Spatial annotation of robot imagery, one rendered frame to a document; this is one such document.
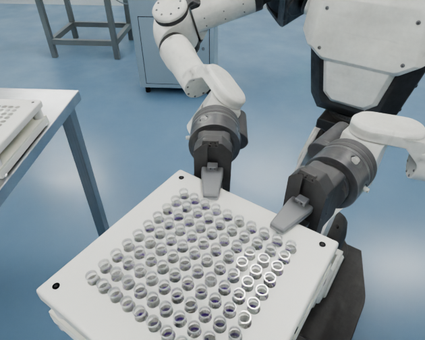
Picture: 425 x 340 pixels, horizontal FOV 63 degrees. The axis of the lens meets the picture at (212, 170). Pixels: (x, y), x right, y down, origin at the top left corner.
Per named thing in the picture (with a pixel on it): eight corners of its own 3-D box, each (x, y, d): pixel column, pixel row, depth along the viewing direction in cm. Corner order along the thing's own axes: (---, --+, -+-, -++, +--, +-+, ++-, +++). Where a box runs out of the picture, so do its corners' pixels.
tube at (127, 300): (137, 343, 38) (126, 309, 33) (129, 337, 39) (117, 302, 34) (146, 334, 39) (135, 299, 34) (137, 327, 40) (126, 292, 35)
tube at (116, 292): (127, 334, 39) (113, 300, 34) (119, 328, 40) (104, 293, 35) (135, 325, 40) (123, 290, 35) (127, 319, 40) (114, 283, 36)
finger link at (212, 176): (198, 199, 46) (202, 170, 51) (222, 200, 46) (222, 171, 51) (198, 190, 45) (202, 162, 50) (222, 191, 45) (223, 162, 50)
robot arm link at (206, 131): (245, 142, 48) (243, 102, 57) (177, 140, 48) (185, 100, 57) (239, 207, 56) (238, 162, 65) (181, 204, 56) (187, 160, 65)
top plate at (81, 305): (229, 465, 27) (229, 459, 25) (40, 299, 38) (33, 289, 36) (336, 251, 42) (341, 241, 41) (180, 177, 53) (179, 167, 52)
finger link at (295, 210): (265, 224, 43) (291, 199, 47) (287, 238, 41) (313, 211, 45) (266, 215, 42) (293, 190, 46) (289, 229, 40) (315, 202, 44)
